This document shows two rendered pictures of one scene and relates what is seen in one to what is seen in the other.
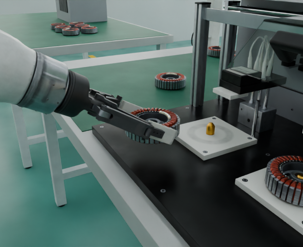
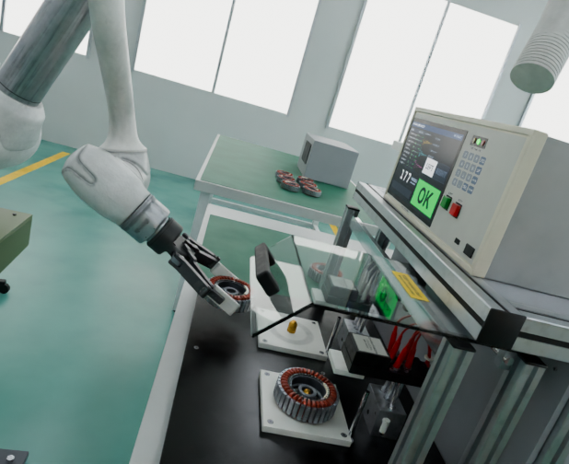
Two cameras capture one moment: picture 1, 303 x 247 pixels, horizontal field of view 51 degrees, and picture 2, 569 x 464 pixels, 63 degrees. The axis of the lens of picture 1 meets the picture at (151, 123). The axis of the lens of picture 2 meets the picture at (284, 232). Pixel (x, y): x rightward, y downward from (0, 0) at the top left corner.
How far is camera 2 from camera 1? 0.48 m
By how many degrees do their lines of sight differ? 20
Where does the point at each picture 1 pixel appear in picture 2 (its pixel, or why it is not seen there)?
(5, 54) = (121, 189)
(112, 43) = (322, 215)
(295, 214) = (272, 413)
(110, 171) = (179, 318)
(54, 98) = (144, 233)
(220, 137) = (295, 339)
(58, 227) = not seen: hidden behind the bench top
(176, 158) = (238, 333)
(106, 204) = not seen: hidden behind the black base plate
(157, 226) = (168, 368)
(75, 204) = not seen: hidden behind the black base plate
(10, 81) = (116, 208)
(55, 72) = (153, 214)
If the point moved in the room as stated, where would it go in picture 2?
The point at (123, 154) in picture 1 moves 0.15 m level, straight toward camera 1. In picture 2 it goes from (199, 309) to (162, 336)
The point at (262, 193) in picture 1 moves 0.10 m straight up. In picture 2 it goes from (267, 388) to (283, 341)
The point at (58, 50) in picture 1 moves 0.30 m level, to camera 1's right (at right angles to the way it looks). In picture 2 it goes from (259, 201) to (313, 222)
